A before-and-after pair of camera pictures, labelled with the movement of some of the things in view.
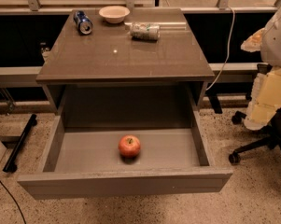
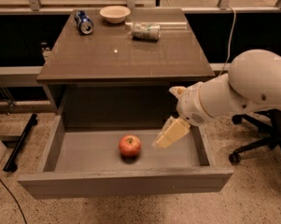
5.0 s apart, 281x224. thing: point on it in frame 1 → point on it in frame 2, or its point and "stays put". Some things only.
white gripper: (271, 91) → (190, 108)
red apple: (129, 145) stays put
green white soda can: (145, 31) stays put
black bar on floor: (10, 165) stays put
